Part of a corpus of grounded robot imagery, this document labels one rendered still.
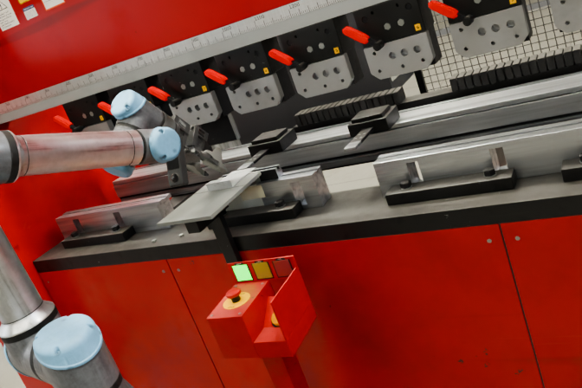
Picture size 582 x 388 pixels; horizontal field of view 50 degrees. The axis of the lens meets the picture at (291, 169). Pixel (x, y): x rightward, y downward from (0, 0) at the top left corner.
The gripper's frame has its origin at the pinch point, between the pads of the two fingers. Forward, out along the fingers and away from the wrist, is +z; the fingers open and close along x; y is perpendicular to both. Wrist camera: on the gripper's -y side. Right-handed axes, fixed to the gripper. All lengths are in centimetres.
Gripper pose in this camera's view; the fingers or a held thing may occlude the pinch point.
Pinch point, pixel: (214, 173)
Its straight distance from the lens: 168.8
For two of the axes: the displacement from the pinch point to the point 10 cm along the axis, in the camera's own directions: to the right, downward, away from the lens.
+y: 1.1, -8.9, 4.4
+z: 5.3, 4.3, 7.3
